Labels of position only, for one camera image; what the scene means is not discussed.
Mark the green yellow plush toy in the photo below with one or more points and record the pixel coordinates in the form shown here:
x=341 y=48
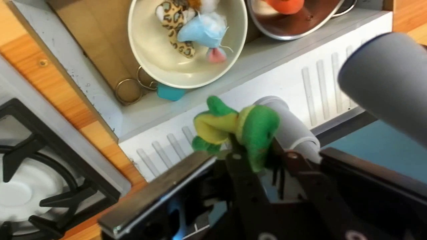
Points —
x=258 y=128

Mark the stainless steel pot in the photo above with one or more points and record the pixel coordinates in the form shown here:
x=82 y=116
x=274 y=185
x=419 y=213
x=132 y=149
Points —
x=302 y=26

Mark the orange plush toy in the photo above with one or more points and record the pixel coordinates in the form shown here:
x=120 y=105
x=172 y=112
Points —
x=285 y=5

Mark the grey toy faucet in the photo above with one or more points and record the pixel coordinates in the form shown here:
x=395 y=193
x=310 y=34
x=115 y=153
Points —
x=387 y=84

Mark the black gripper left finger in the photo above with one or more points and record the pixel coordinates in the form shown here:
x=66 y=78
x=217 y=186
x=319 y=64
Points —
x=249 y=200

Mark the leopard print plush toy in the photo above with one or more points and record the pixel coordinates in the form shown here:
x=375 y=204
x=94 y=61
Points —
x=174 y=21

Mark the wooden stove counter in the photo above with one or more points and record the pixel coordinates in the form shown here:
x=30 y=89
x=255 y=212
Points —
x=44 y=76

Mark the light blue plush toy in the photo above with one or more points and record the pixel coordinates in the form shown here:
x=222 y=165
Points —
x=205 y=30

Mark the white enamel pot teal rim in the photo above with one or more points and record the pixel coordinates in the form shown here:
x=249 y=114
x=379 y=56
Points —
x=155 y=57

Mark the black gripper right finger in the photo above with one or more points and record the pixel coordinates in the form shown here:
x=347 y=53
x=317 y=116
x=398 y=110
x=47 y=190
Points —
x=315 y=208

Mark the white toy sink unit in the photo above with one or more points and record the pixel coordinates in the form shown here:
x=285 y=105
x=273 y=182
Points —
x=275 y=57

